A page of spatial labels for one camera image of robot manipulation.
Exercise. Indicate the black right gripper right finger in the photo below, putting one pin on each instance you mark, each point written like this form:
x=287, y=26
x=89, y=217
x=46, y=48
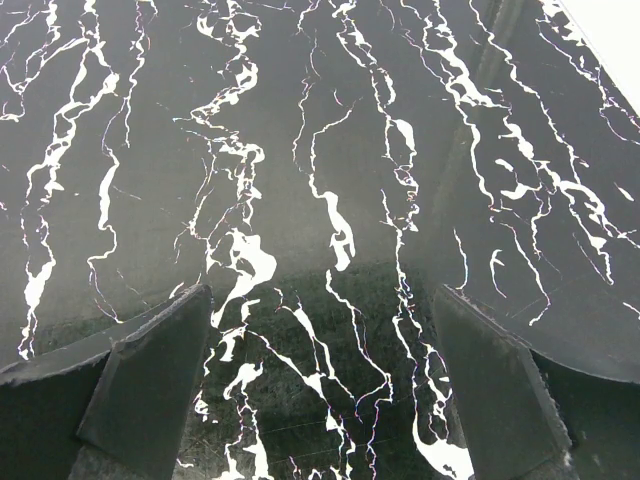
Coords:
x=539, y=407

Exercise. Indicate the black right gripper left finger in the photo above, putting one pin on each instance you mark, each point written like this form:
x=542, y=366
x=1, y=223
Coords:
x=123, y=392

